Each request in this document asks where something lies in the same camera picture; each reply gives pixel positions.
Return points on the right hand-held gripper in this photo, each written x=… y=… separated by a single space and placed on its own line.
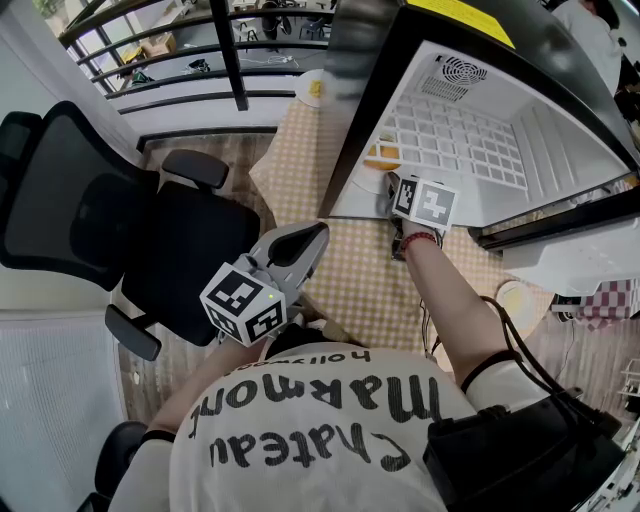
x=430 y=205

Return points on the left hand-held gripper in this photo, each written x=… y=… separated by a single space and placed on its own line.
x=240 y=300

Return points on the orange round object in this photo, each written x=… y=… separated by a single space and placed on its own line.
x=382 y=157

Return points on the black mini fridge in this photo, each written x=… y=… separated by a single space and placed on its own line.
x=550 y=150

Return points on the person's left forearm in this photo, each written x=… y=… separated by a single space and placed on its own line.
x=210 y=385

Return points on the black shoulder bag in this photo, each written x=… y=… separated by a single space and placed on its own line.
x=510 y=450

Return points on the person's right forearm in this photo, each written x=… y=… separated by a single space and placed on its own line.
x=445 y=300

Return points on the person's black trouser leg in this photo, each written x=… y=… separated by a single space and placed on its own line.
x=292 y=340

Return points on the black mesh office chair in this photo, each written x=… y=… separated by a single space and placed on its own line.
x=175 y=240

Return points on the white plate with yellow food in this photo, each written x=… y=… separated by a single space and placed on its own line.
x=310 y=87

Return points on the person in white t-shirt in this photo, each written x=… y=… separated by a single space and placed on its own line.
x=300 y=425

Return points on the small yellowish plate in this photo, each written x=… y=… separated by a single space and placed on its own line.
x=515 y=302

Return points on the black sneaker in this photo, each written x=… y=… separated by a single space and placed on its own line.
x=566 y=309

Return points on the black metal railing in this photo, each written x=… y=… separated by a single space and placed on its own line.
x=227 y=50

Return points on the red checked tablecloth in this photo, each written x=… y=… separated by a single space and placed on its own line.
x=610 y=305

